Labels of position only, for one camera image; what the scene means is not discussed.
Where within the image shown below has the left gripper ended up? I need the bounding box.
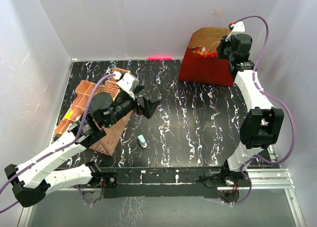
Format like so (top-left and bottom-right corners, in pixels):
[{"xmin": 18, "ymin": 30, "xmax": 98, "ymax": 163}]
[{"xmin": 104, "ymin": 85, "xmax": 161, "ymax": 128}]

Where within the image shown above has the pink tape strip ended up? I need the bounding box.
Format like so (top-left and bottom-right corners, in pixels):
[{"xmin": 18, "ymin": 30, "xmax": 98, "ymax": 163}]
[{"xmin": 147, "ymin": 56, "xmax": 172, "ymax": 60}]

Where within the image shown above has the aluminium frame rail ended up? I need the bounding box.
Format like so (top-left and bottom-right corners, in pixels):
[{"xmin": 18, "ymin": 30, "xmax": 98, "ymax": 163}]
[{"xmin": 217, "ymin": 147, "xmax": 305, "ymax": 227}]

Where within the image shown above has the black front base bar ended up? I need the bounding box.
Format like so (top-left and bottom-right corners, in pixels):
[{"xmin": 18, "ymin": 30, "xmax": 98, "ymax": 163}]
[{"xmin": 74, "ymin": 167, "xmax": 245, "ymax": 200}]

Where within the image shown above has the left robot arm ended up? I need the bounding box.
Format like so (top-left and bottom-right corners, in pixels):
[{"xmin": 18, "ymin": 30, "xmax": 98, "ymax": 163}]
[{"xmin": 4, "ymin": 85, "xmax": 161, "ymax": 207}]

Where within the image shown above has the red paper bag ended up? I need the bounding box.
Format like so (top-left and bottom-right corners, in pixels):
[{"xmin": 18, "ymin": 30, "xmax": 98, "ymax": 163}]
[{"xmin": 179, "ymin": 9, "xmax": 233, "ymax": 87}]

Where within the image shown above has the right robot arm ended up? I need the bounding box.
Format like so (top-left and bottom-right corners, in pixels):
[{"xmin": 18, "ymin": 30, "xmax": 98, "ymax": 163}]
[{"xmin": 214, "ymin": 34, "xmax": 284, "ymax": 186}]

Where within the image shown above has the small blue white stapler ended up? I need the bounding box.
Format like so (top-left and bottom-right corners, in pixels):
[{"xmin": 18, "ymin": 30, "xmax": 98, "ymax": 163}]
[{"xmin": 137, "ymin": 135, "xmax": 147, "ymax": 148}]

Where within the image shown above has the yellow object in organizer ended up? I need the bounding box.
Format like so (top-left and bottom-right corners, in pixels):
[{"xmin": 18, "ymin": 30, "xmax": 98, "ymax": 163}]
[{"xmin": 63, "ymin": 111, "xmax": 73, "ymax": 119}]

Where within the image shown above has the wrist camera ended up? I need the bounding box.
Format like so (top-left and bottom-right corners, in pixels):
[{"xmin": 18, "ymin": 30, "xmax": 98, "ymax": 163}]
[
  {"xmin": 228, "ymin": 21, "xmax": 245, "ymax": 37},
  {"xmin": 113, "ymin": 71, "xmax": 139, "ymax": 100}
]

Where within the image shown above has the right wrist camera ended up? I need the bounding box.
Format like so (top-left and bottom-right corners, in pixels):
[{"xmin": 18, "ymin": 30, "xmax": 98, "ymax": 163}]
[{"xmin": 228, "ymin": 21, "xmax": 245, "ymax": 37}]

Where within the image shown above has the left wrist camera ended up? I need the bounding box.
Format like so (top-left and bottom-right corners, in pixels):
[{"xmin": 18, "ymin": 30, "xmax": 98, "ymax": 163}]
[{"xmin": 113, "ymin": 71, "xmax": 139, "ymax": 100}]

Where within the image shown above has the pink perforated desk organizer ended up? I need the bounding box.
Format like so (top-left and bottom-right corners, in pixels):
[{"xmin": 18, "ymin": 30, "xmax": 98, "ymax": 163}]
[{"xmin": 54, "ymin": 68, "xmax": 132, "ymax": 156}]

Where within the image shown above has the red candy bag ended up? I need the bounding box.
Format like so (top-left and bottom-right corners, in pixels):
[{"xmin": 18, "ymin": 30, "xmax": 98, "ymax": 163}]
[{"xmin": 191, "ymin": 46, "xmax": 217, "ymax": 57}]

